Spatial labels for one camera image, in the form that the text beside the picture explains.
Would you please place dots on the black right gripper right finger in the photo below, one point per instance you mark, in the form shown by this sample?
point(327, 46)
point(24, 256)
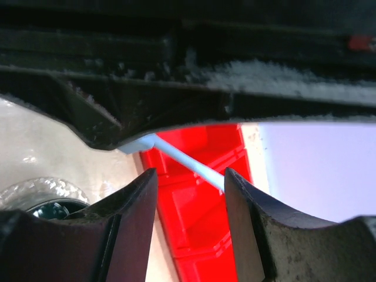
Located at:
point(275, 242)

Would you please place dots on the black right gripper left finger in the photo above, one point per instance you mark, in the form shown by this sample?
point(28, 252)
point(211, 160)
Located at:
point(107, 241)

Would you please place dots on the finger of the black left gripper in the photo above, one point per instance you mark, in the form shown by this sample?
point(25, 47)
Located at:
point(113, 71)

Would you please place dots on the dark green mug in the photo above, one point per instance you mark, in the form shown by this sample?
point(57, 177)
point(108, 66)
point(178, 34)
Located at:
point(56, 209)

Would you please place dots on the clear textured oval tray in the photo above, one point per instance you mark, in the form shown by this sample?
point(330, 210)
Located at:
point(33, 193)

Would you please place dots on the red right bin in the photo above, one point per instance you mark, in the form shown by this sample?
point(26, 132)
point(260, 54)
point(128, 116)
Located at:
point(208, 267)

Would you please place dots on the red bin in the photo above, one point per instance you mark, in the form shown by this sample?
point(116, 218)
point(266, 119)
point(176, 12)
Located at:
point(210, 145)
point(192, 211)
point(208, 267)

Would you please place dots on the red middle bin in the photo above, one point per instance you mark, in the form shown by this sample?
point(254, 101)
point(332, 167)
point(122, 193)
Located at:
point(192, 211)

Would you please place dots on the red left bin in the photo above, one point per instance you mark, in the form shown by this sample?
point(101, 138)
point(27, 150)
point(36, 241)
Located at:
point(210, 145)

